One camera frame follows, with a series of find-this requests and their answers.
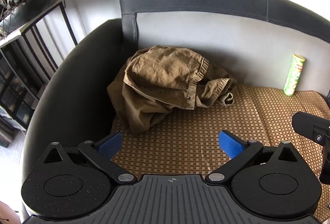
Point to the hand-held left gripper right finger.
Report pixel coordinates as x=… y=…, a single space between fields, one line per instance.
x=230 y=145

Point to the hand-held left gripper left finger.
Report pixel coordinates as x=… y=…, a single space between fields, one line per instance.
x=110 y=145

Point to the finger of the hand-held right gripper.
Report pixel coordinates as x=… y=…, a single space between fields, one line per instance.
x=305 y=122

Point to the brown pants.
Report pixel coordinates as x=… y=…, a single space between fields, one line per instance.
x=159 y=77

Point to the green chips can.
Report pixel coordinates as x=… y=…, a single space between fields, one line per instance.
x=294 y=77

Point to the brown woven mat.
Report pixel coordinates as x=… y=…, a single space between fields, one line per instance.
x=180 y=136

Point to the dark grey leather sofa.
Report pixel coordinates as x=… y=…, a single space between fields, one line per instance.
x=77 y=79

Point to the black metal shelf unit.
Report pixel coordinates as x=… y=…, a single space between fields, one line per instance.
x=25 y=58

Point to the black planter tray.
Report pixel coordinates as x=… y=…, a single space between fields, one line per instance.
x=31 y=7

